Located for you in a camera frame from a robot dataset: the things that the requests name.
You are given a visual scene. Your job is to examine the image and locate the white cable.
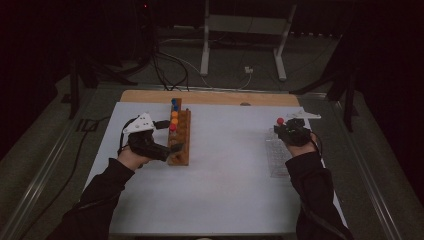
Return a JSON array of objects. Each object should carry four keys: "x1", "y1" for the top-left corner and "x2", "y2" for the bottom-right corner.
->
[{"x1": 159, "y1": 39, "x2": 254, "y2": 91}]

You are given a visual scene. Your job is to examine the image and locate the clear plastic tube rack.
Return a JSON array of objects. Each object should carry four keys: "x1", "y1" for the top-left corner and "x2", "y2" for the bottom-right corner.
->
[{"x1": 264, "y1": 128, "x2": 294, "y2": 179}]

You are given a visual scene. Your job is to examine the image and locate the person's left hand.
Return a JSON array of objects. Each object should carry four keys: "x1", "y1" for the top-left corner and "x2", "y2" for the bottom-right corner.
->
[{"x1": 116, "y1": 147, "x2": 153, "y2": 171}]

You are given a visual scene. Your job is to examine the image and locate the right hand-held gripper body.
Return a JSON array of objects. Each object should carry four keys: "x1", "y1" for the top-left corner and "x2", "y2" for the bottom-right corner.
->
[{"x1": 281, "y1": 109, "x2": 322, "y2": 148}]

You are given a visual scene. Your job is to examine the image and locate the person's right hand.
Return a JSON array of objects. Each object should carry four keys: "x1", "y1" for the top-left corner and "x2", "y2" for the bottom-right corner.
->
[{"x1": 285, "y1": 132, "x2": 319, "y2": 158}]

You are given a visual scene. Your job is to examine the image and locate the black floor cable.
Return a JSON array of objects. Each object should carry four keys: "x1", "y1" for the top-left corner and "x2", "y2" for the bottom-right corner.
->
[{"x1": 18, "y1": 115, "x2": 113, "y2": 240}]

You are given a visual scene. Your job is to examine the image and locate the white table mat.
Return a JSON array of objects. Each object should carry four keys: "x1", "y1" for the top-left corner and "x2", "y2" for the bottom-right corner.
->
[{"x1": 84, "y1": 101, "x2": 348, "y2": 236}]

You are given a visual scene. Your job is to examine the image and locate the metal floor rail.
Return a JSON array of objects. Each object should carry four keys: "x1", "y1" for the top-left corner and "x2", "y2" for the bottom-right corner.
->
[
  {"x1": 328, "y1": 98, "x2": 404, "y2": 240},
  {"x1": 0, "y1": 87, "x2": 99, "y2": 240}
]

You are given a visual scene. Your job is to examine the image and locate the black tripod stand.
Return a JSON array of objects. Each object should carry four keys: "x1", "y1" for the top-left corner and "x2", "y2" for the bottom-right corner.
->
[
  {"x1": 68, "y1": 54, "x2": 138, "y2": 120},
  {"x1": 289, "y1": 33, "x2": 360, "y2": 133}
]

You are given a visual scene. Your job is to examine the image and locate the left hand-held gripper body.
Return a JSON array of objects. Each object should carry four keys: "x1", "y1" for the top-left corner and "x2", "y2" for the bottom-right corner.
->
[{"x1": 122, "y1": 112, "x2": 171, "y2": 163}]

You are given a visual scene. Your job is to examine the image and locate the bundle of black cables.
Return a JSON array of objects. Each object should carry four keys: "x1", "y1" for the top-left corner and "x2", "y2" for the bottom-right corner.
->
[{"x1": 146, "y1": 6, "x2": 191, "y2": 92}]

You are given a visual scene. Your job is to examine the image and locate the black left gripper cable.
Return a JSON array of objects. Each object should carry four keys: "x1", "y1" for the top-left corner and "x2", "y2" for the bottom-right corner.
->
[{"x1": 117, "y1": 116, "x2": 139, "y2": 158}]

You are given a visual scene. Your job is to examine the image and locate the wooden test tube rack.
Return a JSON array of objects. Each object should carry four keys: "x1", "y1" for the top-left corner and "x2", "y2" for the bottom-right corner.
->
[{"x1": 166, "y1": 97, "x2": 192, "y2": 167}]

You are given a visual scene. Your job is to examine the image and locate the grey metal stand frame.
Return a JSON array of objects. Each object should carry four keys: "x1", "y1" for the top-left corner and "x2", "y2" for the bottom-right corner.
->
[{"x1": 199, "y1": 0, "x2": 298, "y2": 82}]

